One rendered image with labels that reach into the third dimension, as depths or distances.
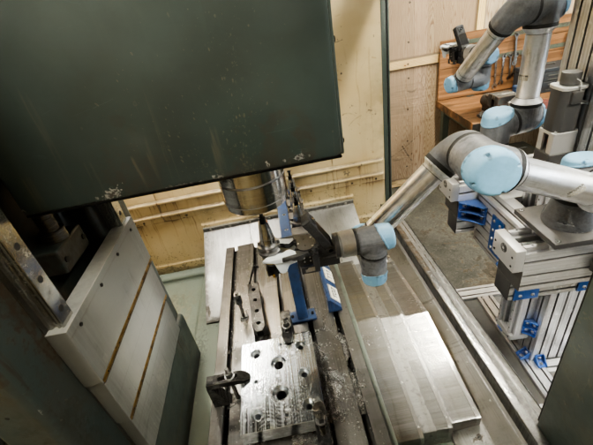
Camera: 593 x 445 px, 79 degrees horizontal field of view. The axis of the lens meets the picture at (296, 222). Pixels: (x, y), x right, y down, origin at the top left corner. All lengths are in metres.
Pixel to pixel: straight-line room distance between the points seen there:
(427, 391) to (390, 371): 0.13
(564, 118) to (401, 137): 2.46
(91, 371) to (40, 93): 0.58
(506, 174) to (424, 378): 0.78
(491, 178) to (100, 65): 0.84
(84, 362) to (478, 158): 1.00
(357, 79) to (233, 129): 1.26
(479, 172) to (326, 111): 0.42
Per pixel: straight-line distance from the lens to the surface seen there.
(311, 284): 1.51
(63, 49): 0.73
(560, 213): 1.39
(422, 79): 3.75
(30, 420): 0.94
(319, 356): 1.27
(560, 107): 1.53
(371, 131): 1.98
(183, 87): 0.69
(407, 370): 1.44
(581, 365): 1.06
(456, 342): 1.62
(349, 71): 1.87
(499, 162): 0.95
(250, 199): 0.80
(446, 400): 1.43
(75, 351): 0.94
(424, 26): 3.69
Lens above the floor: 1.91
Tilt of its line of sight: 32 degrees down
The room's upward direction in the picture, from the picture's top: 11 degrees counter-clockwise
